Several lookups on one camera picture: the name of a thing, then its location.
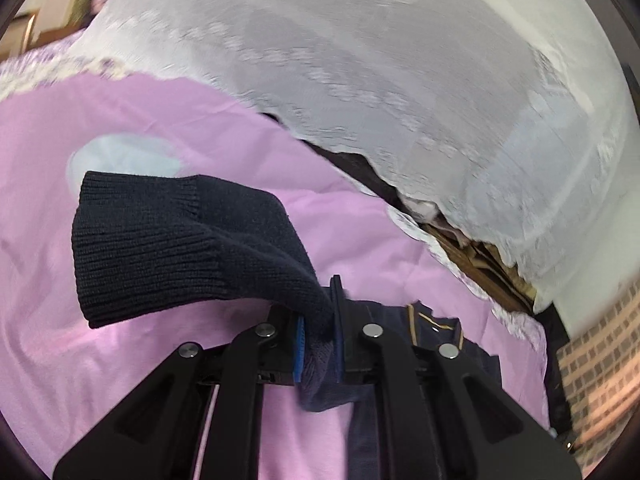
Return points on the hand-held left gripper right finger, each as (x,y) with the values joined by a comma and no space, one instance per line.
(340,352)

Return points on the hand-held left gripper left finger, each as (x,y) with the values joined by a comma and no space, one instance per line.
(299,352)

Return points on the navy knit sweater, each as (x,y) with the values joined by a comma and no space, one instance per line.
(165,245)

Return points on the navy garment with gold trim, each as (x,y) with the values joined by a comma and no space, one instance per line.
(425,322)

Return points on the woven bamboo mat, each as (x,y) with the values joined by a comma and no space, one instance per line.
(480,270)

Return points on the pink blanket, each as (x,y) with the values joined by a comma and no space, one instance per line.
(100,385)

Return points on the white lace cloth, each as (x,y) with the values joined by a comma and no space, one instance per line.
(375,60)

